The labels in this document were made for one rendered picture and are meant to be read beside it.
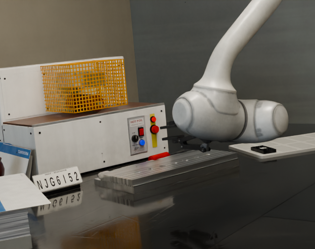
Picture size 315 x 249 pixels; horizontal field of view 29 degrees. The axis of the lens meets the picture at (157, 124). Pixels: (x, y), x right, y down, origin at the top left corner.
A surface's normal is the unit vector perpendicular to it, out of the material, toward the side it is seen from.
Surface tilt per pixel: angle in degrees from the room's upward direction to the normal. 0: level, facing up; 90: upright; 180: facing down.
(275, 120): 84
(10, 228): 90
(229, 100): 89
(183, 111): 85
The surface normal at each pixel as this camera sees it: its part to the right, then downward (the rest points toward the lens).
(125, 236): -0.08, -0.99
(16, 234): 0.36, 0.10
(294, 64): -0.58, 0.16
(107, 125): 0.63, 0.05
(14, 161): -0.79, -0.22
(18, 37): 0.81, 0.01
